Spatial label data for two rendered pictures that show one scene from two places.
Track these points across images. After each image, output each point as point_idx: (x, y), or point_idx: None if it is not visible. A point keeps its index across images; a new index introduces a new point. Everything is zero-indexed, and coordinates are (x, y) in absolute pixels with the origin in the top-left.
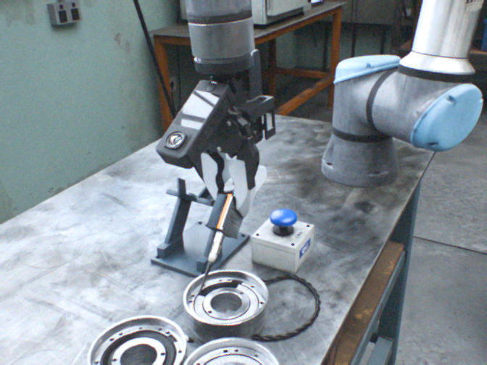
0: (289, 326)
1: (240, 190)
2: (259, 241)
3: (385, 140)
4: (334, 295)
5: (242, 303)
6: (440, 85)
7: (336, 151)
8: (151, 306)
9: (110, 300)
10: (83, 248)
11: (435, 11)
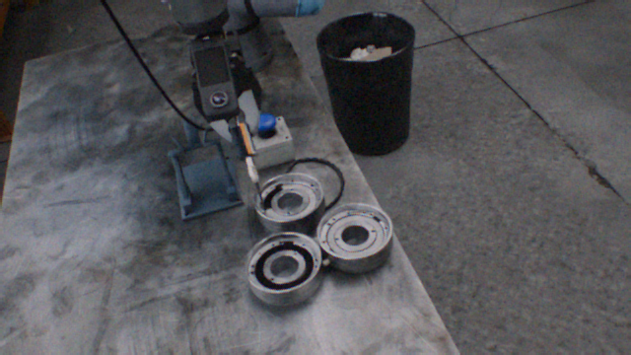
0: (332, 189)
1: (251, 115)
2: (259, 150)
3: (259, 23)
4: (334, 154)
5: (300, 194)
6: None
7: None
8: (231, 245)
9: (194, 263)
10: (109, 251)
11: None
